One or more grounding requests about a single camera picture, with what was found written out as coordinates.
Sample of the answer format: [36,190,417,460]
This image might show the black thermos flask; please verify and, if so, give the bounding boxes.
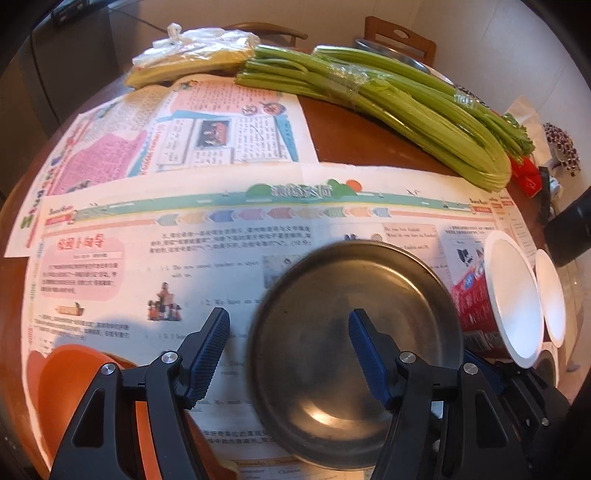
[545,187,591,268]

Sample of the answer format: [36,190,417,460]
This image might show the black flask strap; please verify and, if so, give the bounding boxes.
[538,166,561,222]

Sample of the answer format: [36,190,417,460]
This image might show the pink printed newspaper sheet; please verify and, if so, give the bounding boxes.
[4,78,319,259]

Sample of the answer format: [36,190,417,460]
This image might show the bagged yellow vegetables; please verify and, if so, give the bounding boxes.
[127,23,262,88]

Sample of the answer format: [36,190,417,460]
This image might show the dark red artificial flowers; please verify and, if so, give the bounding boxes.
[542,122,583,176]

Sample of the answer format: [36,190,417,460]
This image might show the grey refrigerator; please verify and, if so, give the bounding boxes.
[0,0,114,139]

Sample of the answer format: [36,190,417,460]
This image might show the steel basin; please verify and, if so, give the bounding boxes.
[353,39,428,70]

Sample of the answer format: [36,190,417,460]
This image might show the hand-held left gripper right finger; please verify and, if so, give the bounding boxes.
[348,308,529,480]

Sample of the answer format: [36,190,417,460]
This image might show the steel bowl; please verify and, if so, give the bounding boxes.
[538,348,560,391]

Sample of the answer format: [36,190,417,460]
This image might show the black wire rack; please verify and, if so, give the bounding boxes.
[48,0,84,24]

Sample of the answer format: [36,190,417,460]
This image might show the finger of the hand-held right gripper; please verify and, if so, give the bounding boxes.
[464,351,571,444]

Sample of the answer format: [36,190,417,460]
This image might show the patterned plate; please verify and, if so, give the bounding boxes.
[452,83,492,114]

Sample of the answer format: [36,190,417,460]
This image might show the round orange plate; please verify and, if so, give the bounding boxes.
[34,344,232,480]

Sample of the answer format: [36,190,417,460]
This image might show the white ceramic bowl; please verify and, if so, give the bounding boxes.
[425,65,455,86]

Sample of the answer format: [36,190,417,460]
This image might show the slim celery bunch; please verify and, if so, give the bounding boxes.
[313,44,537,158]

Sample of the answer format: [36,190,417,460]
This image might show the metal plate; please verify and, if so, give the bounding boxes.
[249,239,465,468]

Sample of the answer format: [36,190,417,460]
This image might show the wooden chair with cutout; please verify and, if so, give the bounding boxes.
[362,16,437,61]

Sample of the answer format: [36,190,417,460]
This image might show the large white newspaper sheet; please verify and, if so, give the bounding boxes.
[21,161,529,480]

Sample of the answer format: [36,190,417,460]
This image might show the large celery bunch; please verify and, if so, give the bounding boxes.
[235,44,512,193]

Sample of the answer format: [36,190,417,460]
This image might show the curved-back wooden chair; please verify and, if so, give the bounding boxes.
[222,23,308,47]

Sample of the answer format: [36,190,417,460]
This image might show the red paper bowl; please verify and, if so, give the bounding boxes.
[450,231,546,370]
[534,249,567,349]

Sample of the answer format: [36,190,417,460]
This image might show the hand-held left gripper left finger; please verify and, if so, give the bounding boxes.
[48,307,232,480]

